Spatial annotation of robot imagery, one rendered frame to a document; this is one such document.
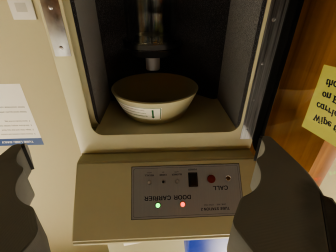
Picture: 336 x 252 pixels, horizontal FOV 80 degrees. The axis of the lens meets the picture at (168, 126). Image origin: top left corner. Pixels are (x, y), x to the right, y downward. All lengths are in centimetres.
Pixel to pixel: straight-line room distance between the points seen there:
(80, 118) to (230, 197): 29
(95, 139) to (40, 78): 53
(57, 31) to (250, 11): 27
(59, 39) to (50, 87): 56
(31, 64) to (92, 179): 58
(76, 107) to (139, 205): 19
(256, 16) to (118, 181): 33
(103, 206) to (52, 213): 101
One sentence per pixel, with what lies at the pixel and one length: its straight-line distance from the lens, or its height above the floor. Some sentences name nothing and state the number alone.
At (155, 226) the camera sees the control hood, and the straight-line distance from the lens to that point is 37.
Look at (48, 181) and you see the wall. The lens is 118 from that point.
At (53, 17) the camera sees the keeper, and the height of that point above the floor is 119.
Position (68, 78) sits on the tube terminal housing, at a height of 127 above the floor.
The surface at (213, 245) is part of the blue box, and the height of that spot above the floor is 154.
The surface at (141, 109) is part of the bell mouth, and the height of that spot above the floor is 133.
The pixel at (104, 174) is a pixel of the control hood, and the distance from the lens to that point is 38.
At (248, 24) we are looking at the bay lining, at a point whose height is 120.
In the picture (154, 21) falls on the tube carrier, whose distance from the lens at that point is 36.
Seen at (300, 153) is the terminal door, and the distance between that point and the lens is 31.
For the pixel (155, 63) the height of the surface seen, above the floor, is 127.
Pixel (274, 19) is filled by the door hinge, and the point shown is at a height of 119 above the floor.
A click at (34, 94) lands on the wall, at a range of 92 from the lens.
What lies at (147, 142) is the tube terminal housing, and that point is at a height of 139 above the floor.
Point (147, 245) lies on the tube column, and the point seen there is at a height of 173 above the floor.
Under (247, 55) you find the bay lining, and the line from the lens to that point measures 35.
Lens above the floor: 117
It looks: 32 degrees up
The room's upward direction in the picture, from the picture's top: 180 degrees counter-clockwise
